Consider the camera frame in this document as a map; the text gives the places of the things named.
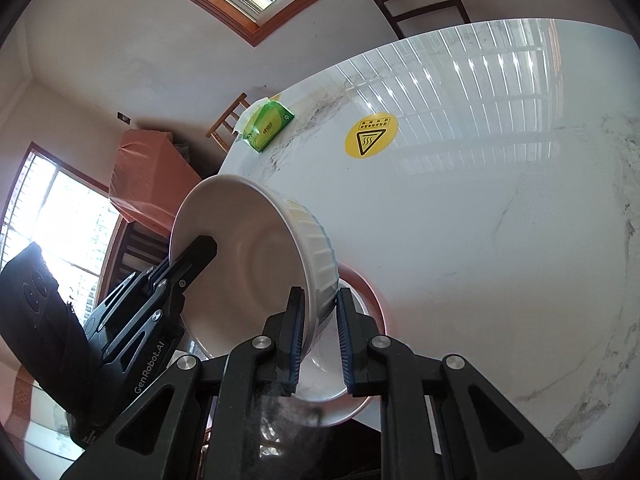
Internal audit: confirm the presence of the large pink bowl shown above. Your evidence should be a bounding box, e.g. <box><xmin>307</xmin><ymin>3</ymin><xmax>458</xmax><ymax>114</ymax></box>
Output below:
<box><xmin>187</xmin><ymin>266</ymin><xmax>387</xmax><ymax>428</ymax></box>

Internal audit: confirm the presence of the white ribbed bowl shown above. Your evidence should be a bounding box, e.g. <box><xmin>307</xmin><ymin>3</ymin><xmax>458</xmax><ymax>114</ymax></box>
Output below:
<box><xmin>169</xmin><ymin>174</ymin><xmax>341</xmax><ymax>358</ymax></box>

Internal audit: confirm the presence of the light wooden chair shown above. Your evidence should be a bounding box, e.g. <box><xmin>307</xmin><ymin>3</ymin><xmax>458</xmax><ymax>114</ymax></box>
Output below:
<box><xmin>206</xmin><ymin>92</ymin><xmax>251</xmax><ymax>151</ymax></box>

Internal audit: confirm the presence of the narrow wooden framed window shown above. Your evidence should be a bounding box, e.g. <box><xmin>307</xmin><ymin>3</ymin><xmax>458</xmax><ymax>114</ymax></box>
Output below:
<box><xmin>0</xmin><ymin>142</ymin><xmax>123</xmax><ymax>311</ymax></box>

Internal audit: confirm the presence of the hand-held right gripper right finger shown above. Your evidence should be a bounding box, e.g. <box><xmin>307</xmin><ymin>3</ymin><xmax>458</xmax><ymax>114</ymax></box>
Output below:
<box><xmin>336</xmin><ymin>287</ymin><xmax>583</xmax><ymax>480</ymax></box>

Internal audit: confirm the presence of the white bowl blue cartoon print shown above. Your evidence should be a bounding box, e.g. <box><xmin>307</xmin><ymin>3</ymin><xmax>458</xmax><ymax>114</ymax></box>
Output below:
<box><xmin>295</xmin><ymin>287</ymin><xmax>375</xmax><ymax>403</ymax></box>

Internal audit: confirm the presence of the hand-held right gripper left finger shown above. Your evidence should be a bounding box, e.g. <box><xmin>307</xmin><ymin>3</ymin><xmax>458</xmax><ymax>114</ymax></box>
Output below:
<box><xmin>60</xmin><ymin>285</ymin><xmax>307</xmax><ymax>480</ymax></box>

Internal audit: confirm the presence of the green tissue pack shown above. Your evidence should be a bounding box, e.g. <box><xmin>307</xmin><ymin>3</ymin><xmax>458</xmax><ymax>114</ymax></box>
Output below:
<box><xmin>235</xmin><ymin>94</ymin><xmax>296</xmax><ymax>154</ymax></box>

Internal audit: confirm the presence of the orange covered box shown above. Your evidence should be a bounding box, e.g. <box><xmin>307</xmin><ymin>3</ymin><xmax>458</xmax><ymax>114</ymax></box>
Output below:
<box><xmin>109</xmin><ymin>129</ymin><xmax>203</xmax><ymax>223</ymax></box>

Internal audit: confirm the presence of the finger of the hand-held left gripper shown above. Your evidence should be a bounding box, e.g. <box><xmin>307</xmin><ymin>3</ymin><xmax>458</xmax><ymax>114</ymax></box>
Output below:
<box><xmin>100</xmin><ymin>287</ymin><xmax>187</xmax><ymax>406</ymax></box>
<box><xmin>85</xmin><ymin>235</ymin><xmax>218</xmax><ymax>341</ymax></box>

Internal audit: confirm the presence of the yellow warning sticker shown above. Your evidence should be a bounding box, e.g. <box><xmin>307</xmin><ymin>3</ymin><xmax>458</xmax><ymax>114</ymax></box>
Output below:
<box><xmin>345</xmin><ymin>111</ymin><xmax>399</xmax><ymax>159</ymax></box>

